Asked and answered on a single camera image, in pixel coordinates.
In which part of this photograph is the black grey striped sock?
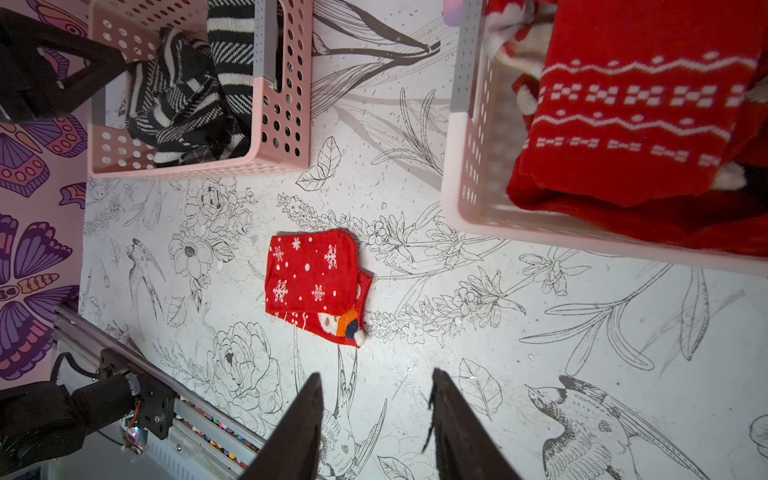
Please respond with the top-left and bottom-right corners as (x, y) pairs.
(125, 27), (250, 167)

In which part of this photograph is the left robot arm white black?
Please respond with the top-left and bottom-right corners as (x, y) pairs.
(1, 9), (177, 474)

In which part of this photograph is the pink plastic basket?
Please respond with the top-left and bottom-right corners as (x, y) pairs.
(87, 0), (313, 180)

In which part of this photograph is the red bear sock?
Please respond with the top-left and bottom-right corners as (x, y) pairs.
(483, 0), (557, 118)

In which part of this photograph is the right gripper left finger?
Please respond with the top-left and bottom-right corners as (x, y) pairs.
(240, 373), (324, 480)

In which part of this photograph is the plain red sock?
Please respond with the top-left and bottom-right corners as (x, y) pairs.
(506, 177), (767, 257)

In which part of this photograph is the purple pink garden trowel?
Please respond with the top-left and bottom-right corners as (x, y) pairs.
(442, 0), (465, 27)

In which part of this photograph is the black white striped sock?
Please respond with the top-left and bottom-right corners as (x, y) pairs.
(207, 0), (255, 130)

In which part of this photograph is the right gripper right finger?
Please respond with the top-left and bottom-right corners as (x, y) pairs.
(424, 368), (520, 480)

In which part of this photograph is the red snowflake bird sock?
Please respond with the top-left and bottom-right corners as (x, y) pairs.
(265, 230), (373, 348)

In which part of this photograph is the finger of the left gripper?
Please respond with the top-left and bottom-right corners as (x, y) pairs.
(1, 8), (126, 123)

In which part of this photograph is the white plastic basket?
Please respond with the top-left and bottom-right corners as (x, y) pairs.
(441, 1), (767, 276)

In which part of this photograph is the red patterned sock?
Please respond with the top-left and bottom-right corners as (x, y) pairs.
(511, 1), (767, 206)

